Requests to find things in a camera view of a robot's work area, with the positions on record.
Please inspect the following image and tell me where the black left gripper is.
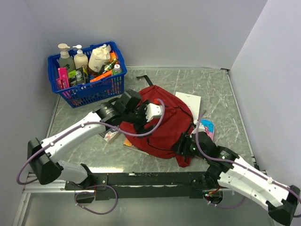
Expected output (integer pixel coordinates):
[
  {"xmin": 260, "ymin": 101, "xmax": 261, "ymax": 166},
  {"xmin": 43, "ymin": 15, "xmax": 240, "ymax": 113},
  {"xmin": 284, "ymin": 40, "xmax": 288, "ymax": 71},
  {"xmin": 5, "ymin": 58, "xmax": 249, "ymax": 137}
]
[{"xmin": 125, "ymin": 100, "xmax": 157, "ymax": 138}]

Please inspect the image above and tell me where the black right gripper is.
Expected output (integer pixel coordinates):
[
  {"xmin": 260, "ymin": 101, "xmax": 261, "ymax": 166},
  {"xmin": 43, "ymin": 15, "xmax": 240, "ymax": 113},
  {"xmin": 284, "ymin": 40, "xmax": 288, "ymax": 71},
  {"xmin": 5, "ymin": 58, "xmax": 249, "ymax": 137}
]
[{"xmin": 170, "ymin": 131, "xmax": 209, "ymax": 161}]

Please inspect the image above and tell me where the red backpack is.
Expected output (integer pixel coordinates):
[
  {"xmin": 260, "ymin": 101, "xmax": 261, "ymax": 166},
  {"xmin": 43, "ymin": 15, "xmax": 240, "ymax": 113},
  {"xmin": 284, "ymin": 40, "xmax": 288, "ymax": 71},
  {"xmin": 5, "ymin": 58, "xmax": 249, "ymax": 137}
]
[{"xmin": 125, "ymin": 75, "xmax": 194, "ymax": 168}]

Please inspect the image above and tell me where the Jane Eyre book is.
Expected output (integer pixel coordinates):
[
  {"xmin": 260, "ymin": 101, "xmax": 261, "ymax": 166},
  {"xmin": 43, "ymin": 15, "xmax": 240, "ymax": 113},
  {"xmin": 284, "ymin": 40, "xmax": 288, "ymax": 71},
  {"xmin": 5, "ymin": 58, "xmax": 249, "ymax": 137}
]
[{"xmin": 123, "ymin": 138, "xmax": 149, "ymax": 155}]

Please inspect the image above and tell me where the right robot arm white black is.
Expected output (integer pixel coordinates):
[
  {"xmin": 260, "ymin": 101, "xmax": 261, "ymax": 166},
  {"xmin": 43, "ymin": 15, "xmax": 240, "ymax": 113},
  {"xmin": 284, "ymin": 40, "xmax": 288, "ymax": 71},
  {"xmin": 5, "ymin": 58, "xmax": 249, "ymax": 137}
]
[{"xmin": 171, "ymin": 132, "xmax": 301, "ymax": 226}]

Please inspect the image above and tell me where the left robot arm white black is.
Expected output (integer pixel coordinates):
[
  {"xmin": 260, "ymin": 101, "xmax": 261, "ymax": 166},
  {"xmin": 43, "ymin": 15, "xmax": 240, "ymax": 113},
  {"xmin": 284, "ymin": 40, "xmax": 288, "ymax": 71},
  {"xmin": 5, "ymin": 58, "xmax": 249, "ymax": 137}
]
[{"xmin": 28, "ymin": 90, "xmax": 150, "ymax": 189}]

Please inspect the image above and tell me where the beige cloth bag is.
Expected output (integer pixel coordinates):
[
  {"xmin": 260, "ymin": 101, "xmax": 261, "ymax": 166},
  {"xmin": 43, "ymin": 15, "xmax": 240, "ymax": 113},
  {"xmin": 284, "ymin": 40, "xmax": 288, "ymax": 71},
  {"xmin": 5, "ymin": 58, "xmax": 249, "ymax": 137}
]
[{"xmin": 88, "ymin": 44, "xmax": 111, "ymax": 73}]

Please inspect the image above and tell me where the pink pencil case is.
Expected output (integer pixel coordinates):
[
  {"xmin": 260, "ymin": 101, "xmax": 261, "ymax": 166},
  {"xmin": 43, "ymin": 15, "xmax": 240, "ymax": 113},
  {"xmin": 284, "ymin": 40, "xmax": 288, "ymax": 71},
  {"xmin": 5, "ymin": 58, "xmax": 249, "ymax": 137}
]
[{"xmin": 199, "ymin": 119, "xmax": 214, "ymax": 140}]

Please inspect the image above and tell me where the Little Women book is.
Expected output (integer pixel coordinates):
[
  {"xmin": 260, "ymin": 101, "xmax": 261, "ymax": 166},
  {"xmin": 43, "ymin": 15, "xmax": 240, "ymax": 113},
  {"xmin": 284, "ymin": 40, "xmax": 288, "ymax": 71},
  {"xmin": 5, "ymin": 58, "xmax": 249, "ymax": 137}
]
[{"xmin": 99, "ymin": 128, "xmax": 120, "ymax": 144}]

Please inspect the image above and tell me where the white book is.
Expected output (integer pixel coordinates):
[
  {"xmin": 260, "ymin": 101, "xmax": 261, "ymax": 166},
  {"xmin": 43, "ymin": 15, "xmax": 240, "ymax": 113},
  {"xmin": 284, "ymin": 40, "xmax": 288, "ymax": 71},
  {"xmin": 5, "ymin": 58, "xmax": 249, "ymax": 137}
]
[{"xmin": 175, "ymin": 92, "xmax": 201, "ymax": 120}]

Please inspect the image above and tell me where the green glass bottle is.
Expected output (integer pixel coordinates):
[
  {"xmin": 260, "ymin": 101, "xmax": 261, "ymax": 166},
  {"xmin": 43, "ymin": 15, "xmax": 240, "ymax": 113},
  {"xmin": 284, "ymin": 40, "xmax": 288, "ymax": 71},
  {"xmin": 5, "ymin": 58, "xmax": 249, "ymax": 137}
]
[{"xmin": 104, "ymin": 58, "xmax": 118, "ymax": 72}]

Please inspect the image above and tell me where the blue plastic basket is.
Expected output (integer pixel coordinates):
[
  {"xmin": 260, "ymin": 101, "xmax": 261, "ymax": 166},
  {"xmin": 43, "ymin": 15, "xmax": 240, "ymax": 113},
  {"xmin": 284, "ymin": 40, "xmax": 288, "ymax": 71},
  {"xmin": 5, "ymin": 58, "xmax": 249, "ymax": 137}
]
[{"xmin": 48, "ymin": 41, "xmax": 128, "ymax": 108}]

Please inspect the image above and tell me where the dark green box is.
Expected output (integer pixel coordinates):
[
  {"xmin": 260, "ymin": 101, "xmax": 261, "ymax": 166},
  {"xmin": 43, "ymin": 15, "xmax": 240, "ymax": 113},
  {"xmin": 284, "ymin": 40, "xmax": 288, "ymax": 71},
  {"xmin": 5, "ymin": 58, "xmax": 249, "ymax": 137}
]
[{"xmin": 68, "ymin": 67, "xmax": 89, "ymax": 87}]

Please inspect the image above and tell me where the cream pump bottle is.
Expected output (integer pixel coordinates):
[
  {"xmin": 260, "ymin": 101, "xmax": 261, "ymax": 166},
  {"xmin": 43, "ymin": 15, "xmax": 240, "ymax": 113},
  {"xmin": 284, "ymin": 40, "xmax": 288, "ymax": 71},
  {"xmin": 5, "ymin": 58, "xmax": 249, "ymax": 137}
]
[{"xmin": 73, "ymin": 45, "xmax": 88, "ymax": 69}]

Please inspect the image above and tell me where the pink box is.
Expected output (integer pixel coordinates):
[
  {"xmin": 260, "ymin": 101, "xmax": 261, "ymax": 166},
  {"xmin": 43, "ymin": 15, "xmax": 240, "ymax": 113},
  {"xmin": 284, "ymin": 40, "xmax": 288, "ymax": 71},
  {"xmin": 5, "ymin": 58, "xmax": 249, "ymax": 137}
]
[{"xmin": 56, "ymin": 67, "xmax": 70, "ymax": 90}]

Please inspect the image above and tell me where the grey-green pump bottle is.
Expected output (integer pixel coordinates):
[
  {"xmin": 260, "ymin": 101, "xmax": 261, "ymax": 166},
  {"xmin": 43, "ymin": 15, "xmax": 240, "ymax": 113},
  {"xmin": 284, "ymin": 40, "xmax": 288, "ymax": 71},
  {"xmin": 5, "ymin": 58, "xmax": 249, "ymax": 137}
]
[{"xmin": 58, "ymin": 43, "xmax": 76, "ymax": 73}]

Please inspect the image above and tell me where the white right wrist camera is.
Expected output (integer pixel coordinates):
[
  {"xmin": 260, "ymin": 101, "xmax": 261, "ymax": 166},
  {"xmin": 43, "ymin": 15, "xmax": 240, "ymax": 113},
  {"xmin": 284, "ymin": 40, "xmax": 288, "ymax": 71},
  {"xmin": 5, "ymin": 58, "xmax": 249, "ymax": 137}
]
[{"xmin": 190, "ymin": 120, "xmax": 205, "ymax": 136}]

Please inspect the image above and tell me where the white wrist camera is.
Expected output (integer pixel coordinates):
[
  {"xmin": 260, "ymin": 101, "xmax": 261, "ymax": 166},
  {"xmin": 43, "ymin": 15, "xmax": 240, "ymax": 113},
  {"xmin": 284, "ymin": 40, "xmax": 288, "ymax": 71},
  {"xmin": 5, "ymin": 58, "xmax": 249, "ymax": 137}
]
[
  {"xmin": 190, "ymin": 120, "xmax": 205, "ymax": 136},
  {"xmin": 145, "ymin": 103, "xmax": 162, "ymax": 122}
]

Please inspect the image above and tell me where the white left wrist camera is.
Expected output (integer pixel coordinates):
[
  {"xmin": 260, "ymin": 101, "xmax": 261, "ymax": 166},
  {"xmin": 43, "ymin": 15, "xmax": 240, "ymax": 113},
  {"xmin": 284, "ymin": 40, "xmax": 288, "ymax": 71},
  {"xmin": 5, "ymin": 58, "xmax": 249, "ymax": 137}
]
[{"xmin": 145, "ymin": 103, "xmax": 162, "ymax": 122}]

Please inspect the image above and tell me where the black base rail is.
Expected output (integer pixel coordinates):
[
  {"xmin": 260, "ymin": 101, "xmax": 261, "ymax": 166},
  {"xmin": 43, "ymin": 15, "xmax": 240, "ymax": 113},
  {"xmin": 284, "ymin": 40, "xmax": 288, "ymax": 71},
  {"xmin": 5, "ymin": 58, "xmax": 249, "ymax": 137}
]
[{"xmin": 65, "ymin": 171, "xmax": 219, "ymax": 201}]

